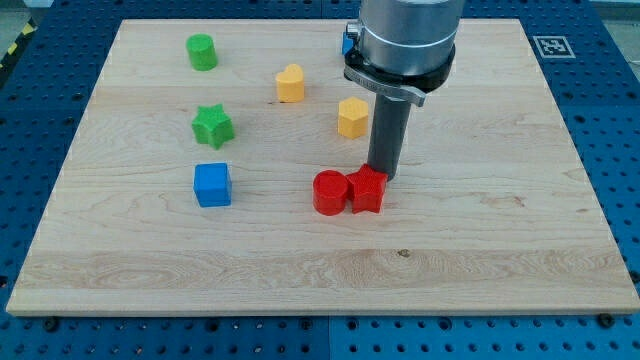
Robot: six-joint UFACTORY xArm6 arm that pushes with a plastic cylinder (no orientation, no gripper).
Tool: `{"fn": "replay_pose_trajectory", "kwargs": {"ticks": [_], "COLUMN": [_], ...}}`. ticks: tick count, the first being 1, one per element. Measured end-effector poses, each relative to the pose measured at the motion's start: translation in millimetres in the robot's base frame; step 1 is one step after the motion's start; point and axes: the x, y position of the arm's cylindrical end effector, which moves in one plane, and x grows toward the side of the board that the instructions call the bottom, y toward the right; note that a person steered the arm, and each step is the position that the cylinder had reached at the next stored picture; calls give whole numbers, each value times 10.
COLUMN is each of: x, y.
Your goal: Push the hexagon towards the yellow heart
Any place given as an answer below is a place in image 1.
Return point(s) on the red cylinder block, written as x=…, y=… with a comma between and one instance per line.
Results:
x=330, y=190

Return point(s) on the white fiducial marker tag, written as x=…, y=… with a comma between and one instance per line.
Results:
x=553, y=47

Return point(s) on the red star block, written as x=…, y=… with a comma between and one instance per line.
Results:
x=366, y=189

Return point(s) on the yellow hexagon block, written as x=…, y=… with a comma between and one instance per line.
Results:
x=353, y=116

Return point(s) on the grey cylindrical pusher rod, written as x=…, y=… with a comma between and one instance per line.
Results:
x=387, y=134

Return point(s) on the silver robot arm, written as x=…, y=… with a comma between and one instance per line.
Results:
x=402, y=50

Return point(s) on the blue block behind arm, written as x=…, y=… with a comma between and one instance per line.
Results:
x=347, y=43

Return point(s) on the wooden board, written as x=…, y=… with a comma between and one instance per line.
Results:
x=490, y=213

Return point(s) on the green star block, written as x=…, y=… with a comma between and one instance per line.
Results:
x=212, y=126

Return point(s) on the blue cube block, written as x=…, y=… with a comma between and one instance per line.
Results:
x=212, y=185

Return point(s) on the green cylinder block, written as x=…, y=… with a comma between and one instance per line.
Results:
x=201, y=52

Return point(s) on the yellow heart block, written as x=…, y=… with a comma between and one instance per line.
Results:
x=290, y=86

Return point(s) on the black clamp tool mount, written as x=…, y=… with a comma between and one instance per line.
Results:
x=412, y=89

